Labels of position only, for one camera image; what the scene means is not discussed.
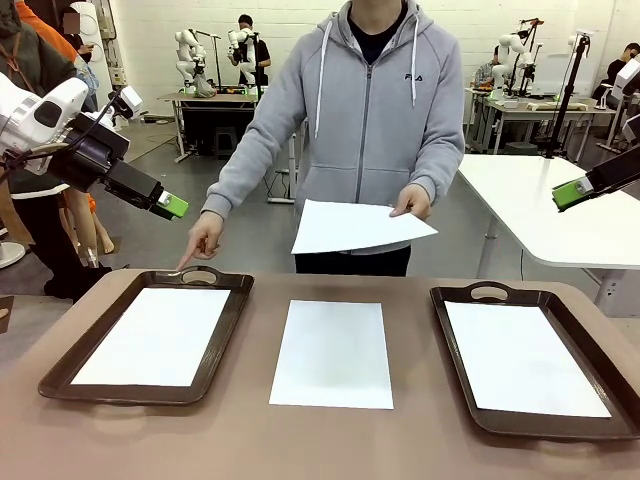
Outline long background table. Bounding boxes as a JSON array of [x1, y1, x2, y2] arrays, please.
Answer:
[[462, 87, 617, 156]]

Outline person in olive jacket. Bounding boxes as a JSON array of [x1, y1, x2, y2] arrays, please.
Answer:
[[0, 0, 114, 304]]

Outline brown plastic serving tray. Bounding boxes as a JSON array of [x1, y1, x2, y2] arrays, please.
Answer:
[[429, 280, 640, 443], [37, 264, 255, 407]]

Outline seated person plaid shirt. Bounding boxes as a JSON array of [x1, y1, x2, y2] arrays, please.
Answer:
[[472, 43, 503, 89]]

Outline beige mannequin legs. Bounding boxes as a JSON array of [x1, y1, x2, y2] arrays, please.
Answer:
[[62, 188, 115, 269]]

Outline white side table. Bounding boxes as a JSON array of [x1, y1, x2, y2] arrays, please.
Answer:
[[457, 153, 640, 317]]

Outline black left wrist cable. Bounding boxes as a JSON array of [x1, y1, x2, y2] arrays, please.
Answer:
[[0, 97, 119, 174]]

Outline white A4 paper sheet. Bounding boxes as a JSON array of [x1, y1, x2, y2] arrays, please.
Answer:
[[70, 287, 232, 388], [443, 300, 613, 419], [268, 299, 395, 411], [290, 198, 440, 256]]

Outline person's left hand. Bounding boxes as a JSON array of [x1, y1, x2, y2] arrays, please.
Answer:
[[389, 183, 433, 223]]

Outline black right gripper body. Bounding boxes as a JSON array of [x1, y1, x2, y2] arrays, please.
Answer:
[[584, 148, 640, 198]]

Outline white fan base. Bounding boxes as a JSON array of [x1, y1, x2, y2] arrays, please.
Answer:
[[0, 241, 26, 269]]

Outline person's right forearm gray sleeve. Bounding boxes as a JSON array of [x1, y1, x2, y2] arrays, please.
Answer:
[[205, 124, 274, 220]]

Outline background workbench black panel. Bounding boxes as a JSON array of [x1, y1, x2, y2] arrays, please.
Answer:
[[158, 85, 269, 164]]

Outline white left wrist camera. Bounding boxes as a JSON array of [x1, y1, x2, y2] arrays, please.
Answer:
[[106, 84, 143, 121]]

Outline person in gray hoodie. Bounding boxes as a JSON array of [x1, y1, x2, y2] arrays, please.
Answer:
[[202, 0, 466, 277]]

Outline black stool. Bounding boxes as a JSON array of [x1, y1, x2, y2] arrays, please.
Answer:
[[213, 126, 241, 161]]

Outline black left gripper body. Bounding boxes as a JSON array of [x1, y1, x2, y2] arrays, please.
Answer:
[[47, 113, 165, 211]]

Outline black tripod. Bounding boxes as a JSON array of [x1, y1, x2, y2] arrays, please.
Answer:
[[543, 29, 594, 160]]

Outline seated person in black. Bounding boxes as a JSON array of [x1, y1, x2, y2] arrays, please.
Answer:
[[592, 42, 640, 101]]

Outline person's left forearm gray sleeve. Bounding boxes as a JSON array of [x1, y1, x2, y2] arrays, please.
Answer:
[[409, 134, 465, 206]]

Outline standing person in black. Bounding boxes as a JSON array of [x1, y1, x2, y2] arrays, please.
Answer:
[[234, 13, 272, 89]]

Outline person's right hand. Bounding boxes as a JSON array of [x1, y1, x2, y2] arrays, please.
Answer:
[[175, 210, 224, 274]]

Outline person in orange jacket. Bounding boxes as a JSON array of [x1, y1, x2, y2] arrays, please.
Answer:
[[17, 0, 101, 116]]

